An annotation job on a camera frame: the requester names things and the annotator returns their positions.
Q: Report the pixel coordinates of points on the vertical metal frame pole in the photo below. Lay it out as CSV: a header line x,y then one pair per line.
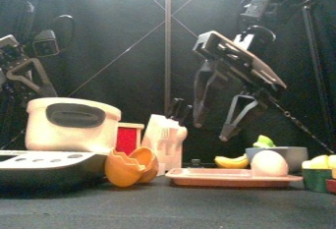
x,y
168,43

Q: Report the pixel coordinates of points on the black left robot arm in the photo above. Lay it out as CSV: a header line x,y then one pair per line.
x,y
10,3

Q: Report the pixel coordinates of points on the red toy block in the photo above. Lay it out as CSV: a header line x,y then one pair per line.
x,y
330,186

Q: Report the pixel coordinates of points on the yellow toy banana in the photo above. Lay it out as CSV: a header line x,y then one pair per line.
x,y
232,163

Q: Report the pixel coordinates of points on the white kitchen scale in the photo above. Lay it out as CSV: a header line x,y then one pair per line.
x,y
48,167

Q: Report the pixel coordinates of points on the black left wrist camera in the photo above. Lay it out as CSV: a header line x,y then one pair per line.
x,y
44,44

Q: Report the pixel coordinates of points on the black tripod leg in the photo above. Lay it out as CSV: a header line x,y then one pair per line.
x,y
317,75

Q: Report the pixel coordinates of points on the white toy egg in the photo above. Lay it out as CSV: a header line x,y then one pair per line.
x,y
268,164

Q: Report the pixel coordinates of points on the grey bowl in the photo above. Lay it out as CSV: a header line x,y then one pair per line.
x,y
294,156

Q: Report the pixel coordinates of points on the red box with cream frame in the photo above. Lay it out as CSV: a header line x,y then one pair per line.
x,y
126,139

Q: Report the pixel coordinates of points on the yellow toy fruit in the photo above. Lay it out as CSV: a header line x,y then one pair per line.
x,y
321,161

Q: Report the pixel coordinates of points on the pink plastic tray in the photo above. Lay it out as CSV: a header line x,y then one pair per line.
x,y
218,176

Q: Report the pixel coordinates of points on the white toy knife block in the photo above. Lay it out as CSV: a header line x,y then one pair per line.
x,y
165,147

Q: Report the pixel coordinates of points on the green toy box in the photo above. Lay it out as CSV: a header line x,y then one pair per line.
x,y
317,180

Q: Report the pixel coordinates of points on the orange cracked toy eggshell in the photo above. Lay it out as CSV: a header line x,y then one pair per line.
x,y
128,169

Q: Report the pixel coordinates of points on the green toy vegetable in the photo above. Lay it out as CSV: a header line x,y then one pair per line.
x,y
264,141

